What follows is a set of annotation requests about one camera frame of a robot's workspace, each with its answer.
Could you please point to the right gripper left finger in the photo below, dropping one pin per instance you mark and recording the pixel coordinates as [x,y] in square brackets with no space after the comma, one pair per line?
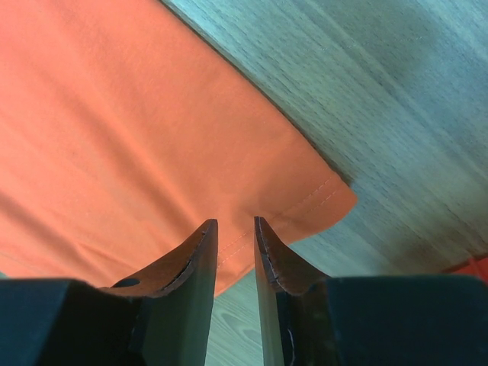
[174,297]

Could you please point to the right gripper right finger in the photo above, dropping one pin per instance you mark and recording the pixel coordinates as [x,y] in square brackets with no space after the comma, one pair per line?
[295,320]

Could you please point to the orange t-shirt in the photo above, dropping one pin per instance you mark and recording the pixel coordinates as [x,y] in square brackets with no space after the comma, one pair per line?
[122,131]

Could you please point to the red plastic bin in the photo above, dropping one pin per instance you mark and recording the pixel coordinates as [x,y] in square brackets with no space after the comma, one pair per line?
[475,266]

